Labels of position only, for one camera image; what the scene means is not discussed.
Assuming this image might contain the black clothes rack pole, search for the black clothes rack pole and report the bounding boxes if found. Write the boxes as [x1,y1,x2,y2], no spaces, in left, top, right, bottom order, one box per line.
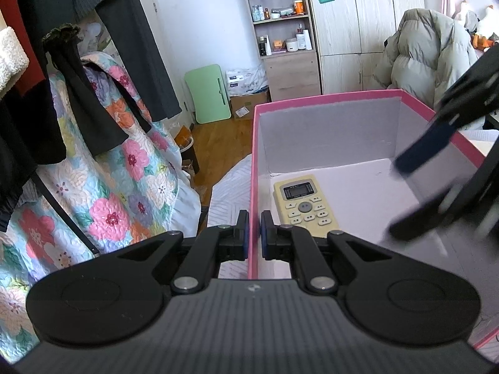
[30,173,100,258]

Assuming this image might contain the dark grey hanging coat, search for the dark grey hanging coat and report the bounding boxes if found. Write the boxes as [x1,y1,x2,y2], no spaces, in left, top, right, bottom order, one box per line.
[16,0,184,122]

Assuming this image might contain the black ruffled hanging cloth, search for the black ruffled hanging cloth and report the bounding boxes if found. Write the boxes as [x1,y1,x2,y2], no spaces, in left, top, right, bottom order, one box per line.
[42,23,130,157]

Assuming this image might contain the grey puffer jacket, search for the grey puffer jacket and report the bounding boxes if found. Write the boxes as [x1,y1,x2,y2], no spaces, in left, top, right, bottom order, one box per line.
[368,8,484,130]

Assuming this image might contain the brown cardboard box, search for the brown cardboard box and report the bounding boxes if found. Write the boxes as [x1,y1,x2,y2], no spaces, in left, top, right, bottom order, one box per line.
[230,89,272,121]

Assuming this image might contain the floral quilt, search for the floral quilt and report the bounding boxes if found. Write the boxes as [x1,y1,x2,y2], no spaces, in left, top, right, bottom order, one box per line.
[0,52,184,359]

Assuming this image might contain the white goose plush toy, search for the white goose plush toy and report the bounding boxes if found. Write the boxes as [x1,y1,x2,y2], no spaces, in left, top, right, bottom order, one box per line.
[454,0,478,32]
[473,4,499,50]

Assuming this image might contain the cream remote control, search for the cream remote control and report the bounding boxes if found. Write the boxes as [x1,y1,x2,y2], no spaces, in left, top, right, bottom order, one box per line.
[273,175,340,238]

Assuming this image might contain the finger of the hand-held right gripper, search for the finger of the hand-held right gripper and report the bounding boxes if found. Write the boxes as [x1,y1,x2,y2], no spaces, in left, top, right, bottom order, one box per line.
[388,156,499,242]
[393,45,499,176]

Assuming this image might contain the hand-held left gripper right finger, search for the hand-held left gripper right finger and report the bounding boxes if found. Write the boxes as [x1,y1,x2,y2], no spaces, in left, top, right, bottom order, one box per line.
[260,210,394,295]

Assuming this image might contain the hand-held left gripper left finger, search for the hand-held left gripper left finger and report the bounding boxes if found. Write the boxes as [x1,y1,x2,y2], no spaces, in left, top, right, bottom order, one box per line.
[117,210,250,295]

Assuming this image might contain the green folding table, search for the green folding table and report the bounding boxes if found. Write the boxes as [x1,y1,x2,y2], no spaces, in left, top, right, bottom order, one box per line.
[184,64,231,124]

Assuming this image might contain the red hanging garment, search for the red hanging garment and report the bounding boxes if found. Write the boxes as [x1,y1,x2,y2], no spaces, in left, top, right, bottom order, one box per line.
[0,0,48,98]

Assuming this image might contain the light wooden wardrobe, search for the light wooden wardrobe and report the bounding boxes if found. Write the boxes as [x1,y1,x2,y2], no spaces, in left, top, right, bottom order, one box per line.
[302,0,426,96]

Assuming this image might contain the pink cardboard box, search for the pink cardboard box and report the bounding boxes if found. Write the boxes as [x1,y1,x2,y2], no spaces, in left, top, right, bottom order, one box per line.
[247,89,499,351]

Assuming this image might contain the orange paper bag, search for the orange paper bag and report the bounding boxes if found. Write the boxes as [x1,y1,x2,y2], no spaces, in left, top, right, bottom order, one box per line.
[175,127,195,151]

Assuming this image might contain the grey striped bedspread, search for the grey striped bedspread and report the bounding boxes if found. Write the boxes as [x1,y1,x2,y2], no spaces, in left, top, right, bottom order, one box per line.
[206,155,254,279]

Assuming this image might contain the white carton with blue print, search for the white carton with blue print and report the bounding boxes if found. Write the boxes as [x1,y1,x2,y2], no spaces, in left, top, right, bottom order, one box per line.
[225,66,269,96]

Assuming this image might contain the wooden shelf unit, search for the wooden shelf unit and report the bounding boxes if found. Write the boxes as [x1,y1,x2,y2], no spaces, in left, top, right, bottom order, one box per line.
[239,0,322,102]

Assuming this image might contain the white fleece garment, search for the white fleece garment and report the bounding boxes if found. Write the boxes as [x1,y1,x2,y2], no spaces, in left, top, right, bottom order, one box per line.
[0,26,30,91]

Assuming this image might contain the white pump bottle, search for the white pump bottle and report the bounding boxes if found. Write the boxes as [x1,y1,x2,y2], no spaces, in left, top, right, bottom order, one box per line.
[296,29,313,51]

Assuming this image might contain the black hanging garment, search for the black hanging garment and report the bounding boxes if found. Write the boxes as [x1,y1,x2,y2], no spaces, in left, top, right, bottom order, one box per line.
[0,62,68,234]

